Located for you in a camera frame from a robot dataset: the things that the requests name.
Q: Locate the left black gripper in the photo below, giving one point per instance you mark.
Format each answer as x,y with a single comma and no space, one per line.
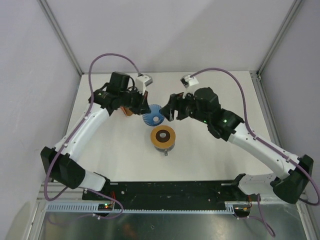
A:
142,107

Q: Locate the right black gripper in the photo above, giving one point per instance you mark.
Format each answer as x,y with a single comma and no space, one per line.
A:
176,99

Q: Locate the blue ribbed dripper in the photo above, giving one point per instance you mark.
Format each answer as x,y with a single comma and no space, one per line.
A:
154,118

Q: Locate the wooden ring dripper stand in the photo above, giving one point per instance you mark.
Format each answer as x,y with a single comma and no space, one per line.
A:
163,137

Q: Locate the glass coffee server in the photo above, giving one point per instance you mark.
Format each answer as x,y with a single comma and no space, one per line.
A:
166,150

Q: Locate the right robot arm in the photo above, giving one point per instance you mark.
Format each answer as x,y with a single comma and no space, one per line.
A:
290,173

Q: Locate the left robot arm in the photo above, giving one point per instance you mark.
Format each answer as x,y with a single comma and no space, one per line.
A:
60,161

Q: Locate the orange coffee filter holder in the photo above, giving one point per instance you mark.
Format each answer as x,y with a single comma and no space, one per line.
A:
126,111

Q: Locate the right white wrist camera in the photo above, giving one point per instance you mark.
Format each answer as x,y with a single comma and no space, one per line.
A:
190,83

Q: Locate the right aluminium side rail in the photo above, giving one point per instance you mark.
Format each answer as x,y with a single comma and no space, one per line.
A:
307,218

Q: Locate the grey slotted cable duct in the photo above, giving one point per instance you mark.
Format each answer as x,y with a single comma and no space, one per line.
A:
106,208

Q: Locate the left aluminium frame post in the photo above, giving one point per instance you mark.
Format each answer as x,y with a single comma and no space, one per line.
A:
45,7

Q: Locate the aluminium frame post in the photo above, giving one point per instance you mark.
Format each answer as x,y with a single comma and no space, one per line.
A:
45,7
281,33

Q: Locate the right aluminium frame post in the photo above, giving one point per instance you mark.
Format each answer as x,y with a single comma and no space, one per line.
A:
281,33

